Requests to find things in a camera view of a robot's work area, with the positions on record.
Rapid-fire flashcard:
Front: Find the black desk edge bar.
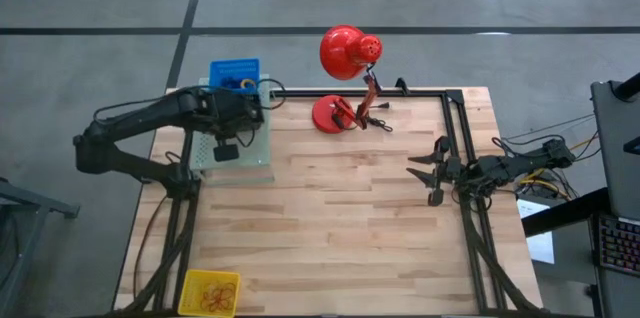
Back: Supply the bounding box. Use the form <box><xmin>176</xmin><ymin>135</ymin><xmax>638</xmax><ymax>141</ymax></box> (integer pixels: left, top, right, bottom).
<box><xmin>522</xmin><ymin>187</ymin><xmax>609</xmax><ymax>239</ymax></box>

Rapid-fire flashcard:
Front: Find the black aluminium table frame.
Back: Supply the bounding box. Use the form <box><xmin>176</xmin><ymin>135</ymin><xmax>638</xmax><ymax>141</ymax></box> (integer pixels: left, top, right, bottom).
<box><xmin>119</xmin><ymin>88</ymin><xmax>549</xmax><ymax>318</ymax></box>

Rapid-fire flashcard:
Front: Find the brown cable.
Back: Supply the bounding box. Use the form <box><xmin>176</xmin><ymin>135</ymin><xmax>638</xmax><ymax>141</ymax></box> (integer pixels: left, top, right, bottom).
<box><xmin>131</xmin><ymin>192</ymin><xmax>169</xmax><ymax>302</ymax></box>

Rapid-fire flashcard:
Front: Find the grey laptop with lit keyboard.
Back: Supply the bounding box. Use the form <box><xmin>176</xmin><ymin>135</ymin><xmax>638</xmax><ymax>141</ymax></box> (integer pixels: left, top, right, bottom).
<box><xmin>589</xmin><ymin>79</ymin><xmax>640</xmax><ymax>279</ymax></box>

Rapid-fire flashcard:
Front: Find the yellow plastic basket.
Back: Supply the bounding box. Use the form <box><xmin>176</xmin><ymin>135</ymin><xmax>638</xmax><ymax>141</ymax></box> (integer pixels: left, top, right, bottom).
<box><xmin>178</xmin><ymin>269</ymin><xmax>242</xmax><ymax>318</ymax></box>

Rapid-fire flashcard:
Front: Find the white paper sheet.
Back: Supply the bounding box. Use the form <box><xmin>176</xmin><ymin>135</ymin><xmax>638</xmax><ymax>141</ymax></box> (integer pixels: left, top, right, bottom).
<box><xmin>517</xmin><ymin>197</ymin><xmax>556</xmax><ymax>265</ymax></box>

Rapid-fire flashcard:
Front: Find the red desk lamp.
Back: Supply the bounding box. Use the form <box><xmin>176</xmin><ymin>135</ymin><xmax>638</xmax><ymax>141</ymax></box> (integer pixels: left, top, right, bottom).
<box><xmin>311</xmin><ymin>24</ymin><xmax>385</xmax><ymax>135</ymax></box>

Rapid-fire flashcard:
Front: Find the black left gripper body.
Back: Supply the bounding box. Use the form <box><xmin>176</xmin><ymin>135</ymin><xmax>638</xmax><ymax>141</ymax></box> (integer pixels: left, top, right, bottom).
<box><xmin>212</xmin><ymin>90</ymin><xmax>266</xmax><ymax>163</ymax></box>

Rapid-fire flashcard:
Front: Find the green perforated metal shelf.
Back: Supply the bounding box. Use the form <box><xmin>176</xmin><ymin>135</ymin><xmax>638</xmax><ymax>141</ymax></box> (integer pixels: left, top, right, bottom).
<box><xmin>188</xmin><ymin>73</ymin><xmax>275</xmax><ymax>172</ymax></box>

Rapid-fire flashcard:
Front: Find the black lamp power cable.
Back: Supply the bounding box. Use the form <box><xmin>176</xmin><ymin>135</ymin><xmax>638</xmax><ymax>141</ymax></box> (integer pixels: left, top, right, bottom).
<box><xmin>362</xmin><ymin>101</ymin><xmax>395</xmax><ymax>133</ymax></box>

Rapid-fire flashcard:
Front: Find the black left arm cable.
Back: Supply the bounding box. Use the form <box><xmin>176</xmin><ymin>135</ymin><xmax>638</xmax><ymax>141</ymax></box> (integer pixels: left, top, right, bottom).
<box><xmin>92</xmin><ymin>95</ymin><xmax>174</xmax><ymax>124</ymax></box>

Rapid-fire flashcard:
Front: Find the grey metal stand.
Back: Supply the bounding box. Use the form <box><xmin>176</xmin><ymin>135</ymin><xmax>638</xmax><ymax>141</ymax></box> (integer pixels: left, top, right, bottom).
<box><xmin>0</xmin><ymin>177</ymin><xmax>81</xmax><ymax>318</ymax></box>

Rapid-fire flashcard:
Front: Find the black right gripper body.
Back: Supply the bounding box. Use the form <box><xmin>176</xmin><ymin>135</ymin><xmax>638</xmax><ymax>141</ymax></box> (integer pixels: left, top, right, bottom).
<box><xmin>427</xmin><ymin>135</ymin><xmax>464</xmax><ymax>208</ymax></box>

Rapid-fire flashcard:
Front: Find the yellow floor cable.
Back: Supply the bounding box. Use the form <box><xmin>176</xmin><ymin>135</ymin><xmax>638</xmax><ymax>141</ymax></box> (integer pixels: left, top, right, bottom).
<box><xmin>519</xmin><ymin>166</ymin><xmax>569</xmax><ymax>195</ymax></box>

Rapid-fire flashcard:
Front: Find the blue plastic basket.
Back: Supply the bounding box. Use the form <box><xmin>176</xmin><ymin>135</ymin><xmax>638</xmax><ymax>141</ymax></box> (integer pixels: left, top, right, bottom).
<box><xmin>208</xmin><ymin>57</ymin><xmax>262</xmax><ymax>95</ymax></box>

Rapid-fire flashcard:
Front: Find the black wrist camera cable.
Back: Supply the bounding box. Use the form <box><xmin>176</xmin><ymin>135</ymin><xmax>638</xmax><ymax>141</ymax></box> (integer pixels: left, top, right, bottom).
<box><xmin>234</xmin><ymin>77</ymin><xmax>287</xmax><ymax>149</ymax></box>

